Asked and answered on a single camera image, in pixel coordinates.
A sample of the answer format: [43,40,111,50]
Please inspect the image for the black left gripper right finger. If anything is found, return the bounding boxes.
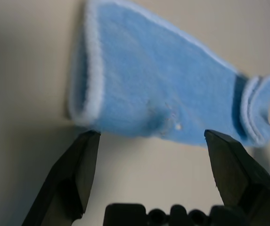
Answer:
[203,129,270,226]

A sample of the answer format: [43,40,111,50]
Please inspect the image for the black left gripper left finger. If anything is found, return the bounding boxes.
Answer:
[20,130,101,226]

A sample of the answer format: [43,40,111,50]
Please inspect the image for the light blue terry towel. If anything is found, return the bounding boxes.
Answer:
[65,0,270,149]

